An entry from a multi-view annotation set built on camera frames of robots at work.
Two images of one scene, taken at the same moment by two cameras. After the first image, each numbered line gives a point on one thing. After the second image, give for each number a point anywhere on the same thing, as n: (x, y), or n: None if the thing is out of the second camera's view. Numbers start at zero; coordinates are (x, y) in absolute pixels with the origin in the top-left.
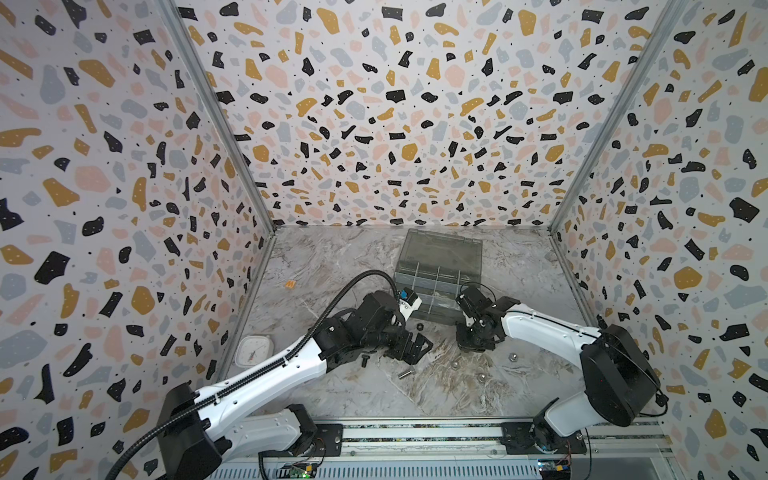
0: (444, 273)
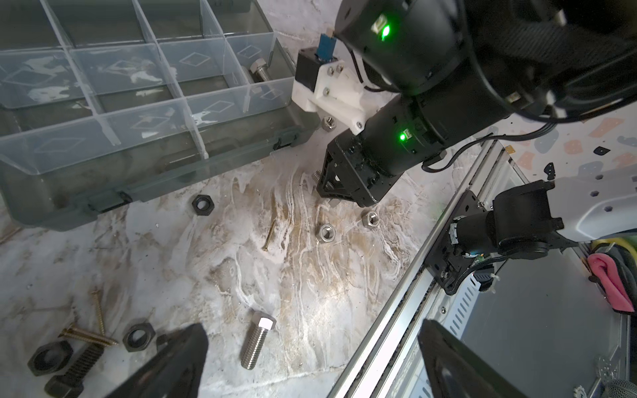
0: (102, 99)
